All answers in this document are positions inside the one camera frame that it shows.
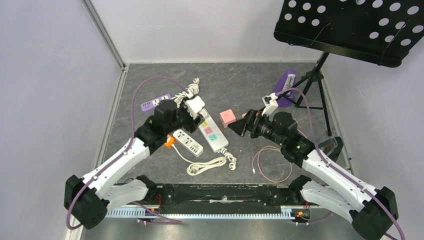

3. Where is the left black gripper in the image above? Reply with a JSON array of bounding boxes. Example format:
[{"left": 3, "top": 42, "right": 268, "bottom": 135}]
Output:
[{"left": 165, "top": 96, "right": 204, "bottom": 134}]

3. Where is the pink cube socket adapter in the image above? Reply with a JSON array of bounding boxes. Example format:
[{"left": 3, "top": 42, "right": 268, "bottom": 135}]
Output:
[{"left": 219, "top": 109, "right": 237, "bottom": 128}]

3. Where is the long white colourful power strip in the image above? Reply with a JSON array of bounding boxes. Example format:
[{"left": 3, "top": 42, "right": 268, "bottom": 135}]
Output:
[{"left": 198, "top": 108, "right": 229, "bottom": 153}]

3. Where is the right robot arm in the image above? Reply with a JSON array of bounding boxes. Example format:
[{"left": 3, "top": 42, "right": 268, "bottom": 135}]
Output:
[{"left": 228, "top": 109, "right": 400, "bottom": 240}]

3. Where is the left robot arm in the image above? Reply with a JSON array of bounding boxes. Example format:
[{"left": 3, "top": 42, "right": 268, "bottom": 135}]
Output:
[{"left": 64, "top": 96, "right": 205, "bottom": 230}]

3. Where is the small white power strip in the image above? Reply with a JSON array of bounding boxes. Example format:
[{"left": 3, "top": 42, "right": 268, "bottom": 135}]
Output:
[{"left": 172, "top": 129, "right": 204, "bottom": 157}]

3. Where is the orange power strip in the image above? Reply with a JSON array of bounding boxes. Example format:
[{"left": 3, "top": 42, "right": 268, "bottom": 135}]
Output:
[{"left": 164, "top": 134, "right": 175, "bottom": 149}]

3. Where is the purple power strip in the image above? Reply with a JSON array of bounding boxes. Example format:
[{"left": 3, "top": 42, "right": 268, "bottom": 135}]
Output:
[{"left": 140, "top": 93, "right": 172, "bottom": 115}]

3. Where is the purple metronome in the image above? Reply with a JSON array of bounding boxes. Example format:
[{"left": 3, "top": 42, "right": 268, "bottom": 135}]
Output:
[{"left": 272, "top": 69, "right": 297, "bottom": 108}]

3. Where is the black music stand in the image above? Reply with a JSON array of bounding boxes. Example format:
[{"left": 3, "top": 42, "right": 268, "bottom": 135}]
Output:
[{"left": 255, "top": 0, "right": 424, "bottom": 137}]

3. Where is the purple strip white cable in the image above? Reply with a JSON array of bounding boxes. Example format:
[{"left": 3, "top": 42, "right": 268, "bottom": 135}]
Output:
[{"left": 170, "top": 77, "right": 201, "bottom": 107}]

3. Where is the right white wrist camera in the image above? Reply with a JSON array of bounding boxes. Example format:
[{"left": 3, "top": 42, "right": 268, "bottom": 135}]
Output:
[{"left": 261, "top": 92, "right": 278, "bottom": 117}]

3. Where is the long strip white cable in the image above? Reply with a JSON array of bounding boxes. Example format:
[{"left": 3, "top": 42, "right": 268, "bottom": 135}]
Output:
[{"left": 219, "top": 148, "right": 239, "bottom": 172}]

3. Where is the pink charging cable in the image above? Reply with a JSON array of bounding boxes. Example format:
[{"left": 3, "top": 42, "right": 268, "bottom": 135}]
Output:
[{"left": 251, "top": 130, "right": 309, "bottom": 184}]

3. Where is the small strip white cable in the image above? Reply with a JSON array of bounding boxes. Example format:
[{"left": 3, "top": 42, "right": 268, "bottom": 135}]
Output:
[{"left": 171, "top": 143, "right": 228, "bottom": 176}]

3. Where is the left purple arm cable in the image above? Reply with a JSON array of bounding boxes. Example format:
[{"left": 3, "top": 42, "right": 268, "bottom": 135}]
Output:
[{"left": 65, "top": 76, "right": 190, "bottom": 231}]

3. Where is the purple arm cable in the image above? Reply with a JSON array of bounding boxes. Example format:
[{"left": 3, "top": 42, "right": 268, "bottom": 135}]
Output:
[
  {"left": 276, "top": 87, "right": 407, "bottom": 240},
  {"left": 65, "top": 76, "right": 190, "bottom": 231}
]

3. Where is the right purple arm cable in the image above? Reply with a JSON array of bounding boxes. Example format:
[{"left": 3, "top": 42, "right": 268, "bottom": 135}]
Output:
[{"left": 276, "top": 87, "right": 407, "bottom": 240}]

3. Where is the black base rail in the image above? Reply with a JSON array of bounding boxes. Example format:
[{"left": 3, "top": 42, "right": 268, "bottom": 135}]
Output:
[{"left": 119, "top": 177, "right": 323, "bottom": 216}]

